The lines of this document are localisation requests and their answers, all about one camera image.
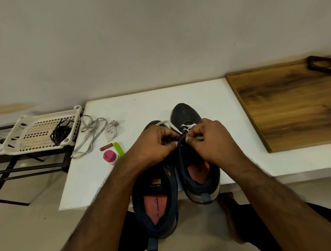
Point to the grey shoelaces bundle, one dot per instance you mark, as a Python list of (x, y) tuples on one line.
[(93, 132)]

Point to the dark sneaker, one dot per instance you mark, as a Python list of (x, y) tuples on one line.
[(183, 112), (155, 204)]

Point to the green marker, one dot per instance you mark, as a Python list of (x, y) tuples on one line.
[(119, 149)]

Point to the person's left hand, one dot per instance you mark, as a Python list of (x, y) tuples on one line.
[(152, 147)]

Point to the grey shoelace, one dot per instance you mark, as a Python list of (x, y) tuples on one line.
[(187, 126)]

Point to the wooden board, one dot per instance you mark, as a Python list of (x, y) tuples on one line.
[(287, 106)]

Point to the black shoelace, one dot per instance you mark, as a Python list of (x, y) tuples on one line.
[(67, 124), (59, 134)]

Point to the small red stick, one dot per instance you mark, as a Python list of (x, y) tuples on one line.
[(106, 147)]

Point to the person's right hand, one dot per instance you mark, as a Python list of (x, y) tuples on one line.
[(217, 142)]

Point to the pink capped white bottle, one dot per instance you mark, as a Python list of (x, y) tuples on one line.
[(109, 156)]

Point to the person's right forearm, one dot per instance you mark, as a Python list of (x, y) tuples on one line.
[(282, 204)]

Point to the black metal rack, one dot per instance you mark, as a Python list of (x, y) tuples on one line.
[(28, 165)]

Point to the person's left forearm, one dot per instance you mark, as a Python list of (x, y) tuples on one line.
[(103, 209)]

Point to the white perforated plastic tray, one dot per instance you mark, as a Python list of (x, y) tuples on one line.
[(33, 135)]

